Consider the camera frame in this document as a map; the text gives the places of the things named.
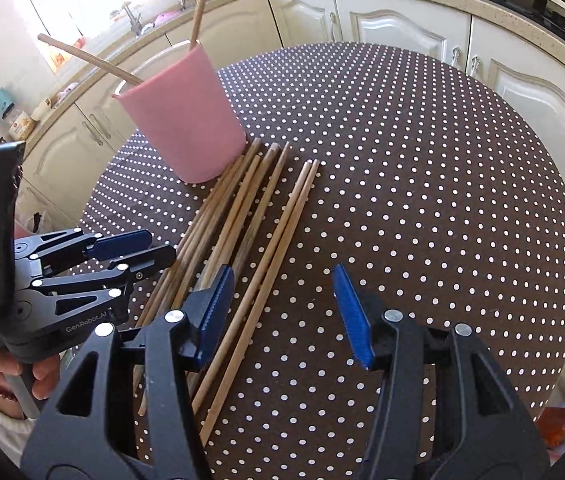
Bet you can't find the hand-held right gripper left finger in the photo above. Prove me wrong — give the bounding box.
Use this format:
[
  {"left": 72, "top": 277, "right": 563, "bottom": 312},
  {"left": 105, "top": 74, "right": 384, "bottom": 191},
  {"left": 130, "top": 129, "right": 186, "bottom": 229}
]
[{"left": 20, "top": 264, "right": 236, "bottom": 480}]

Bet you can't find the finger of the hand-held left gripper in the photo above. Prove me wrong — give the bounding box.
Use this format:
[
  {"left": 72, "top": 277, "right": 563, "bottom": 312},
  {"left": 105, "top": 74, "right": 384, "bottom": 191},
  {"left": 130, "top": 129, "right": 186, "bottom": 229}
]
[
  {"left": 15, "top": 228, "right": 152, "bottom": 267},
  {"left": 12, "top": 245, "right": 177, "bottom": 337}
]

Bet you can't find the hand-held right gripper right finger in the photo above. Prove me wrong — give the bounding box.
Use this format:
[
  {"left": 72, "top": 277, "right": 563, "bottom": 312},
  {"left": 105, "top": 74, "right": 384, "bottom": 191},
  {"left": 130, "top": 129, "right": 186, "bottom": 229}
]
[{"left": 333, "top": 264, "right": 548, "bottom": 480}]

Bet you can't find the pile of wooden chopsticks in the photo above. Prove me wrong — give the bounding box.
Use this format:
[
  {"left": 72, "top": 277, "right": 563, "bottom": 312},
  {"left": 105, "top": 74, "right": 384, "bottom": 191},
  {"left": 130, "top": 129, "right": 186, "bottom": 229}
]
[{"left": 132, "top": 139, "right": 321, "bottom": 448}]

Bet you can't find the pink cup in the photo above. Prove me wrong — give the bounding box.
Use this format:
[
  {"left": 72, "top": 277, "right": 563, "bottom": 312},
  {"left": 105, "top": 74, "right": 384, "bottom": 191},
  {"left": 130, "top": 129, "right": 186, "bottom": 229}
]
[{"left": 112, "top": 45, "right": 248, "bottom": 184}]

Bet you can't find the wooden chopstick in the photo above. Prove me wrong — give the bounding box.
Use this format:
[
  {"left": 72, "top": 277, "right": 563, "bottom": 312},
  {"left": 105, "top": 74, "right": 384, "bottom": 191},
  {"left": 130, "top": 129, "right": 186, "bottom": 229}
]
[
  {"left": 190, "top": 0, "right": 219, "bottom": 52},
  {"left": 37, "top": 34, "right": 144, "bottom": 86}
]

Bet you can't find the person's left hand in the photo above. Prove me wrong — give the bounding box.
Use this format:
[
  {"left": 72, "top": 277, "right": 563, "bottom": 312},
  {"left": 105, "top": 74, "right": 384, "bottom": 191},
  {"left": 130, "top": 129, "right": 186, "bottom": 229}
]
[{"left": 0, "top": 351, "right": 66, "bottom": 401}]

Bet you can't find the brown polka dot tablecloth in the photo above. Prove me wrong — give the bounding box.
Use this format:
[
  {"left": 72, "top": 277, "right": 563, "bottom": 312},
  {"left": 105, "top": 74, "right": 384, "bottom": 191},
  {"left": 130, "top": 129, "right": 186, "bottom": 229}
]
[{"left": 65, "top": 41, "right": 565, "bottom": 466}]

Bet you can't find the metal sink faucet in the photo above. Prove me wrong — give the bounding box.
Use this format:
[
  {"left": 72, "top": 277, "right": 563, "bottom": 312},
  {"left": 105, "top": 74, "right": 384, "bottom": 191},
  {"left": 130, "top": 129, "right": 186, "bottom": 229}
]
[{"left": 122, "top": 2, "right": 146, "bottom": 36}]

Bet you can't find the orange plastic bag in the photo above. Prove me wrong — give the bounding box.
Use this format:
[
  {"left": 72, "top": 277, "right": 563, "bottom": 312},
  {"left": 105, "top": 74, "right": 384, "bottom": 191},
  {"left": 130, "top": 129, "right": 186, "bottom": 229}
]
[{"left": 537, "top": 407, "right": 565, "bottom": 448}]

